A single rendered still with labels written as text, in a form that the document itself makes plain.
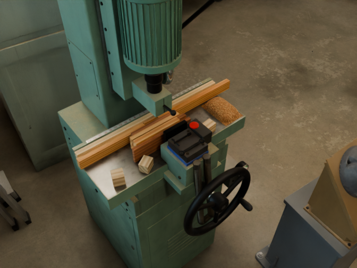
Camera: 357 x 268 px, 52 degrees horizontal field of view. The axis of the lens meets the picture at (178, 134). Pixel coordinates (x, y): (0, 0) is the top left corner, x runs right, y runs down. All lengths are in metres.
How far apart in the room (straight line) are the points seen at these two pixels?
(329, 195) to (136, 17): 0.94
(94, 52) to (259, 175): 1.46
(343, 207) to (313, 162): 1.12
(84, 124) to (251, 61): 2.02
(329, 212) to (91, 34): 1.07
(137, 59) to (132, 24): 0.11
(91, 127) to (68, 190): 0.90
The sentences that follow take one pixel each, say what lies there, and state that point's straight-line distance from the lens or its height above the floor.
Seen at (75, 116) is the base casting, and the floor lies 0.80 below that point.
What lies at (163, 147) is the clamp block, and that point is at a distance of 1.20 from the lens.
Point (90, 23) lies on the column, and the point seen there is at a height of 1.27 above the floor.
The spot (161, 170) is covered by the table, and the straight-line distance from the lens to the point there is 1.23.
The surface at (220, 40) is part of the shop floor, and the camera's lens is 3.50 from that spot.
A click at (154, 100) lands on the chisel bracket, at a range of 1.19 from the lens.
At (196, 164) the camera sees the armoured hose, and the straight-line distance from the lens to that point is 1.14.
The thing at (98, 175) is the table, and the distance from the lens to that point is 1.23.
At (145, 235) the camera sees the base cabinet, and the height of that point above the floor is 0.55.
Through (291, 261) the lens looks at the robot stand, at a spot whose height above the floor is 0.20.
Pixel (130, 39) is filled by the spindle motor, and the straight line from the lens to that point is 1.05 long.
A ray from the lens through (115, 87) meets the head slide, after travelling 1.33.
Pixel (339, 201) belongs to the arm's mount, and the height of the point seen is 0.73.
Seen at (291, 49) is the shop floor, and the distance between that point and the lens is 3.51.
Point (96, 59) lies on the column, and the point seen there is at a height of 1.13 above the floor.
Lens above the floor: 1.86
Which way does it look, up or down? 46 degrees down
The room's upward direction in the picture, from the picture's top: straight up
